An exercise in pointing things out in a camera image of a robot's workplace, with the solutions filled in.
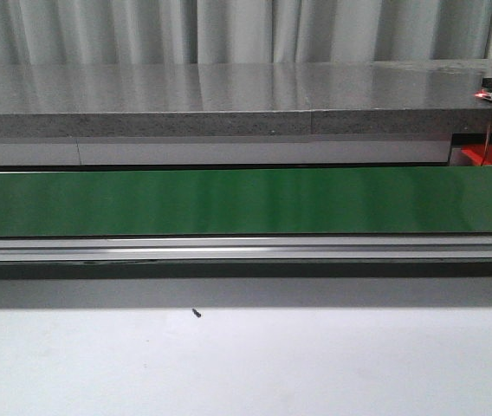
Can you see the grey stone counter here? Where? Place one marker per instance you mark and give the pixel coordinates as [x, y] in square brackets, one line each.
[351, 113]

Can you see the green conveyor belt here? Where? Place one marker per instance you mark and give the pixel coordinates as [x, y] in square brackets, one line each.
[359, 200]

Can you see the white curtain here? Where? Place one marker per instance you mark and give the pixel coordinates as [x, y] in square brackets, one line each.
[180, 32]

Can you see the aluminium conveyor frame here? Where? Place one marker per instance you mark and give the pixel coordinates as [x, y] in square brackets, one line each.
[246, 272]

